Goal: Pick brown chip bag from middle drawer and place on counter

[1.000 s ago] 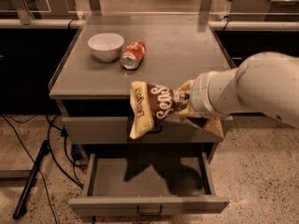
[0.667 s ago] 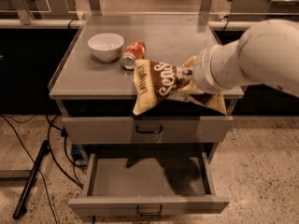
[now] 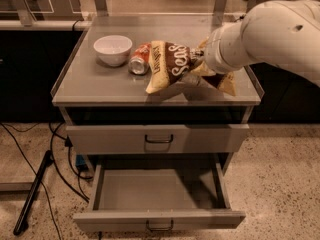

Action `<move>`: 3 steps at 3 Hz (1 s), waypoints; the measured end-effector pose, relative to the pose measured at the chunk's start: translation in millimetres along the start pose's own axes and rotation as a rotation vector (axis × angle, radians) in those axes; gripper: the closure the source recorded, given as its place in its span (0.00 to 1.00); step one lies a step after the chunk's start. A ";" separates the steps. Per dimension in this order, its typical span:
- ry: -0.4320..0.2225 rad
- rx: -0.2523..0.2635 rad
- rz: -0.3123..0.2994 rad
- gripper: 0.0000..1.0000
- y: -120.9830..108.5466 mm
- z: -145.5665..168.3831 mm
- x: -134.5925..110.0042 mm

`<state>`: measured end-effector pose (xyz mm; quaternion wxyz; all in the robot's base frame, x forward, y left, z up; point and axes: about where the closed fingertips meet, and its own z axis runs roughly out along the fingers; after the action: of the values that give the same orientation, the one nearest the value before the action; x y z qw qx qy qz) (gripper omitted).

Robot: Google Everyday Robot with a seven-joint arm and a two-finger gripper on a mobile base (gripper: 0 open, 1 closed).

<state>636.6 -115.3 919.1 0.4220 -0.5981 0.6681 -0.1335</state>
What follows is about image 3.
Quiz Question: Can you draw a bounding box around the white ceramic bowl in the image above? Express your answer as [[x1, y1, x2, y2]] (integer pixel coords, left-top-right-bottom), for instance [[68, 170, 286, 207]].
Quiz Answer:
[[93, 35, 133, 67]]

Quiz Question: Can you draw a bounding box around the black lower drawer handle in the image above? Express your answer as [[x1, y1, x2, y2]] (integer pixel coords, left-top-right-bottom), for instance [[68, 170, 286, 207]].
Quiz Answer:
[[145, 219, 174, 232]]

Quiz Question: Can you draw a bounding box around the brown sea salt chip bag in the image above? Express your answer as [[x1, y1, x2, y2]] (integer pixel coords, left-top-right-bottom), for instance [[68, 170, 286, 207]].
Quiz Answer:
[[146, 41, 236, 96]]

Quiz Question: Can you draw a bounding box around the grey drawer cabinet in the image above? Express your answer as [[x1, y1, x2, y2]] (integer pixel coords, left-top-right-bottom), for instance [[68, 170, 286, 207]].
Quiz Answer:
[[50, 13, 266, 172]]

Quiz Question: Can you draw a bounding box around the black looping floor cable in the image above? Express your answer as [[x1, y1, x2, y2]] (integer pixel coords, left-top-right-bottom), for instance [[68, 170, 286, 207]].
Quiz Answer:
[[49, 122, 94, 203]]

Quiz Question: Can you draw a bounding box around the grey upper drawer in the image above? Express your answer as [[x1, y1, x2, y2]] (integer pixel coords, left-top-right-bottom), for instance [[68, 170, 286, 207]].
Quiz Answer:
[[66, 124, 249, 155]]

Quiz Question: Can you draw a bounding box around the black upper drawer handle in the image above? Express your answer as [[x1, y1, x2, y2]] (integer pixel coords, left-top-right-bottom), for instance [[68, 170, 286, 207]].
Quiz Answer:
[[144, 134, 174, 144]]

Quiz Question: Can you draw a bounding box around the orange soda can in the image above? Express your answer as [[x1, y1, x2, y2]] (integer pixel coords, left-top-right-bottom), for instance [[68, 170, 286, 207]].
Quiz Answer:
[[129, 43, 151, 75]]

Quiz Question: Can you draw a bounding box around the blue object under cabinet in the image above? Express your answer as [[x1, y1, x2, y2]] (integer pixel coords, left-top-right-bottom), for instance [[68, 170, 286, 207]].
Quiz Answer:
[[75, 155, 87, 168]]

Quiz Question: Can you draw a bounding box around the black drawer handle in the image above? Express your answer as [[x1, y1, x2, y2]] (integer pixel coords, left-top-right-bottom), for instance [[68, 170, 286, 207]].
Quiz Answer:
[[144, 134, 174, 144], [145, 219, 174, 232]]

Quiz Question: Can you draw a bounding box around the white horizontal rail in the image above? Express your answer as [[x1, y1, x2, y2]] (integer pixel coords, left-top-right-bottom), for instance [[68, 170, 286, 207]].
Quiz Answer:
[[0, 17, 218, 33]]

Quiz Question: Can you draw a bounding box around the grey open middle drawer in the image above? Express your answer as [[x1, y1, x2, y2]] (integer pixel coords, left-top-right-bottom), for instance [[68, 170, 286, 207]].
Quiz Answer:
[[74, 154, 245, 232]]

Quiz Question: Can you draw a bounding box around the black bar on floor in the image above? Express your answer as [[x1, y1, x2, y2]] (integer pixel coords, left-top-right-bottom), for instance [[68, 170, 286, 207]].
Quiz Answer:
[[13, 150, 52, 236]]

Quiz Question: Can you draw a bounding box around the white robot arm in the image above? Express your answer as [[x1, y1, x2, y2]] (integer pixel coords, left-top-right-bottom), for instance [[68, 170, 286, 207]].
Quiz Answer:
[[192, 0, 320, 86]]

